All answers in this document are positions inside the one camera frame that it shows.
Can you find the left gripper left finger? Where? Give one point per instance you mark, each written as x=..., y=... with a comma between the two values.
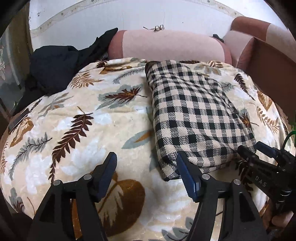
x=53, y=219

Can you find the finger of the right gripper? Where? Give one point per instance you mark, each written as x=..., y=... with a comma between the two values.
x=247, y=154
x=267, y=150

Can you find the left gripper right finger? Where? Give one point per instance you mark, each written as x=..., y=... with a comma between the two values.
x=240, y=217

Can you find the black beige checkered garment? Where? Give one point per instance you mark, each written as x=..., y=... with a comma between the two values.
x=192, y=114

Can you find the black clothing pile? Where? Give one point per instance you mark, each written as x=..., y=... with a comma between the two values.
x=53, y=67

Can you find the person's right hand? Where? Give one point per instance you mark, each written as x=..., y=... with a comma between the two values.
x=282, y=220

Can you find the brown wooden headboard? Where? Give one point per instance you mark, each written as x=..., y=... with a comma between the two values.
x=274, y=74

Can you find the small black object on pillow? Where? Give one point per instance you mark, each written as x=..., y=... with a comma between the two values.
x=215, y=36

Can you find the leaf patterned cream blanket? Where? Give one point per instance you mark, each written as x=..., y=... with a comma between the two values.
x=106, y=108

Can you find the pink bolster pillow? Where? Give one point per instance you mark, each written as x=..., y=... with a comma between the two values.
x=167, y=45

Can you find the eyeglasses on pillow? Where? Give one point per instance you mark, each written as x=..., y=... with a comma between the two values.
x=156, y=28

